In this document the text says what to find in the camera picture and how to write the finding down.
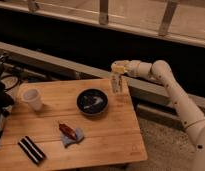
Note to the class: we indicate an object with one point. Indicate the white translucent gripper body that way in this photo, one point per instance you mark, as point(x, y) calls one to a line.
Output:
point(120, 66)

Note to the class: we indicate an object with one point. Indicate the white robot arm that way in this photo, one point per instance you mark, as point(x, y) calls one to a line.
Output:
point(191, 116)

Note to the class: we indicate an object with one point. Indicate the black bowl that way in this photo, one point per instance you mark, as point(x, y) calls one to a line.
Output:
point(92, 102)

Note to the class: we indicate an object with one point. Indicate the metal window railing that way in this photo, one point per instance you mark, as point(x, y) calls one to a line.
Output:
point(180, 21)

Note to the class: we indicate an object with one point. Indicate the wooden table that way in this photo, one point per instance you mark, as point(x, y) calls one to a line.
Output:
point(113, 137)

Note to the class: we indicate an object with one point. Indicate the red pepper toy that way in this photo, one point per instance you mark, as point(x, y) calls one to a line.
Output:
point(67, 131)

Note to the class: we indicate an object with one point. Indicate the white plastic cup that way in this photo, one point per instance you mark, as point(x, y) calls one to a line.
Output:
point(33, 98)

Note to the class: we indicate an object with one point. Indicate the black striped rectangular block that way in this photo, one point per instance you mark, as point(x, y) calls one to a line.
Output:
point(33, 152)

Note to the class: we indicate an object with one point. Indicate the black equipment with cables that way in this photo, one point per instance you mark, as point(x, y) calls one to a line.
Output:
point(6, 100)

